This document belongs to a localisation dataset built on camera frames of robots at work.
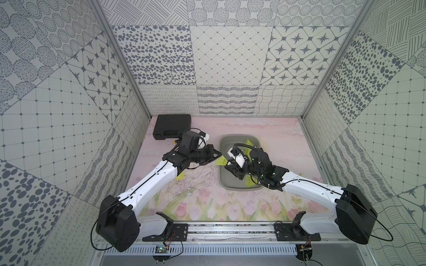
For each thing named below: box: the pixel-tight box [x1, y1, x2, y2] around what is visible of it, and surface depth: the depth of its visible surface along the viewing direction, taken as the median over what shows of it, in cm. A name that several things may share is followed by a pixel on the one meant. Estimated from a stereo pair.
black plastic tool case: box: [152, 114, 192, 140], surface depth 114 cm
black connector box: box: [295, 242, 313, 262], surface depth 74 cm
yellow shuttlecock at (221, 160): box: [215, 155, 228, 166], surface depth 78 cm
